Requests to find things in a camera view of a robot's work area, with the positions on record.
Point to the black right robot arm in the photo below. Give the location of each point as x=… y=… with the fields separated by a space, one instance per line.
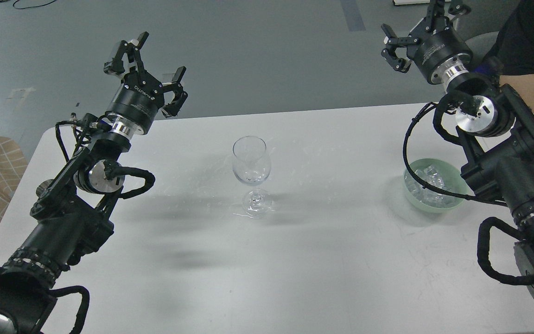
x=490 y=122

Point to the person in black shirt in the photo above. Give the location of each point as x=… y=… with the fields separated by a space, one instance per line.
x=533 y=51

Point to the grey office chair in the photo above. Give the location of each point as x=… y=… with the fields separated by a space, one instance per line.
x=481 y=44

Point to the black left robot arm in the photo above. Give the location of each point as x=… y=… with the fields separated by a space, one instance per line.
x=73 y=209

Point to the green bowl of ice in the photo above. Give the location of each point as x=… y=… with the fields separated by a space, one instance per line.
x=441 y=175

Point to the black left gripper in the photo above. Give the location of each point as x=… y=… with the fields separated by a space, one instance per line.
x=140 y=96

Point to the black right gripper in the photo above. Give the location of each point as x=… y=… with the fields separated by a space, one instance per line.
x=443 y=46

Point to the clear wine glass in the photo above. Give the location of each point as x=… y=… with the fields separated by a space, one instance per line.
x=252 y=166

